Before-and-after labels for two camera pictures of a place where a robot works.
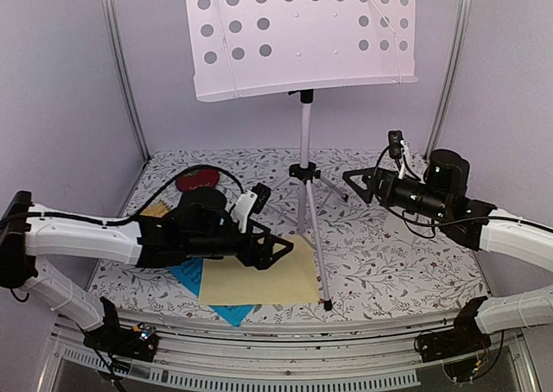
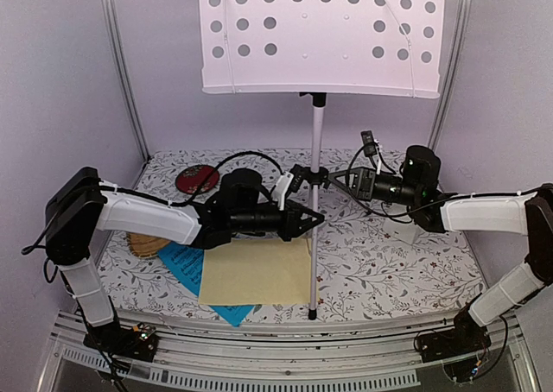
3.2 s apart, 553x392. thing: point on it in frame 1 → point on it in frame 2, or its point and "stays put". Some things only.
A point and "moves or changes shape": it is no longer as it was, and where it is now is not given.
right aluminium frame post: x=466 y=3 stays put
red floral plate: x=196 y=179 stays put
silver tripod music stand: x=253 y=36 moves or changes shape
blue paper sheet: x=191 y=272 stays put
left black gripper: x=266 y=260 → x=294 y=225
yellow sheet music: x=290 y=279 stays put
